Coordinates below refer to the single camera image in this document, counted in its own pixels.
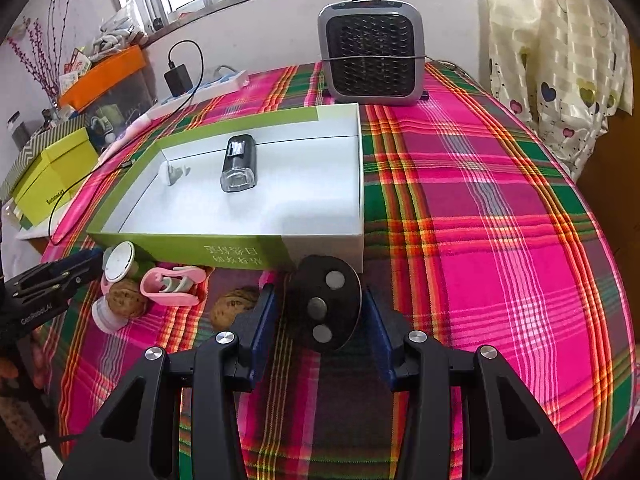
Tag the black three-button remote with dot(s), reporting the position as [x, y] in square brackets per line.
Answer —
[322, 303]

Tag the heart patterned curtain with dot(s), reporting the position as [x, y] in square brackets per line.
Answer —
[563, 68]

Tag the white egg-shaped gadget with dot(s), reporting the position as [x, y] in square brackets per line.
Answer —
[169, 174]

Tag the white disc on green base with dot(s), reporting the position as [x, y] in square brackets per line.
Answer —
[123, 261]

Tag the orange lidded storage bin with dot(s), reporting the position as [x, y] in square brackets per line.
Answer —
[114, 89]

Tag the white pink tube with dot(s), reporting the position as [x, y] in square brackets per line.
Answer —
[131, 133]

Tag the purple dried flower branches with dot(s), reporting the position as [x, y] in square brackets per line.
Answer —
[38, 45]

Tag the green white cardboard tray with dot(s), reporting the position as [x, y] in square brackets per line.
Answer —
[308, 199]

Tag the black rectangular flashlight device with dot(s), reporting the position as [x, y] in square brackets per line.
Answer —
[239, 170]

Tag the yellow-green shoe box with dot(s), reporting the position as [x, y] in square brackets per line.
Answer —
[47, 166]

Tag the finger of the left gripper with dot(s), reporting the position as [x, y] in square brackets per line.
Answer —
[57, 277]

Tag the dark jar with lid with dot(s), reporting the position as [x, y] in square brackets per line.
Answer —
[18, 131]

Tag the white round ribbed cap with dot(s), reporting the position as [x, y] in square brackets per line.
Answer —
[105, 318]

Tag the plaid pink green bedspread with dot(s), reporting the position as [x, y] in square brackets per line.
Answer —
[471, 231]

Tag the wooden wardrobe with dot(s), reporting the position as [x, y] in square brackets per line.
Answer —
[610, 184]

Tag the pink clip with grey pad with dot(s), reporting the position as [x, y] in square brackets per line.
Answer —
[105, 285]

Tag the brown walnut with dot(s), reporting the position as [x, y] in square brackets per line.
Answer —
[126, 299]
[228, 306]

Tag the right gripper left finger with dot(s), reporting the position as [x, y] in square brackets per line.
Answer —
[135, 433]

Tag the grey black mini heater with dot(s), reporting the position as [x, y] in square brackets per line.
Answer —
[372, 52]

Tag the black charger adapter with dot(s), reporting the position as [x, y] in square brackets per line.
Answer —
[178, 79]

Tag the white power strip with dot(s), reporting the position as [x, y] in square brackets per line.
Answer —
[225, 85]

